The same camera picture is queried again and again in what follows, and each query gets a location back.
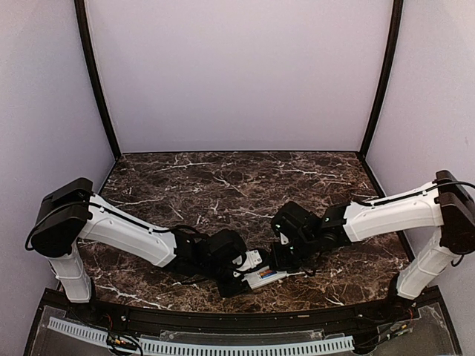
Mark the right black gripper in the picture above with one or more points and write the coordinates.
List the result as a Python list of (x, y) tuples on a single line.
[(278, 262)]

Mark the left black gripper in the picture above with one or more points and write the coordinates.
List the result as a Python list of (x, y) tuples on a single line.
[(233, 291)]

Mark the white remote control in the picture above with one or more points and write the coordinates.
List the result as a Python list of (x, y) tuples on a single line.
[(254, 279)]

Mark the blue battery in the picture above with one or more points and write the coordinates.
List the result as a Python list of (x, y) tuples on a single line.
[(268, 276)]

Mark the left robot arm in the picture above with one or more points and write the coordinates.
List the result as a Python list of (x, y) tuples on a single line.
[(75, 212)]

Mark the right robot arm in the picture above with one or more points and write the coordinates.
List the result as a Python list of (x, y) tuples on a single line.
[(443, 204)]

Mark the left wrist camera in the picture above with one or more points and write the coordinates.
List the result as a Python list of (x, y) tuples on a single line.
[(250, 261)]

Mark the white slotted cable duct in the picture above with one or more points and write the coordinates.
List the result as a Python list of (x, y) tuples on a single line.
[(187, 343)]

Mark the black front rail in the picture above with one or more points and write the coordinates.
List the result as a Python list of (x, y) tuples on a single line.
[(359, 317)]

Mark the right black frame post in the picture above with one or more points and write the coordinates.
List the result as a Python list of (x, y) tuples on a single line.
[(386, 67)]

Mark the black frame post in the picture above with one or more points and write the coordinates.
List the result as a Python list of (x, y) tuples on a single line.
[(93, 73), (386, 67)]

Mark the left black frame post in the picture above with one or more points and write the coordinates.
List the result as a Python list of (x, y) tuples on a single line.
[(93, 73)]

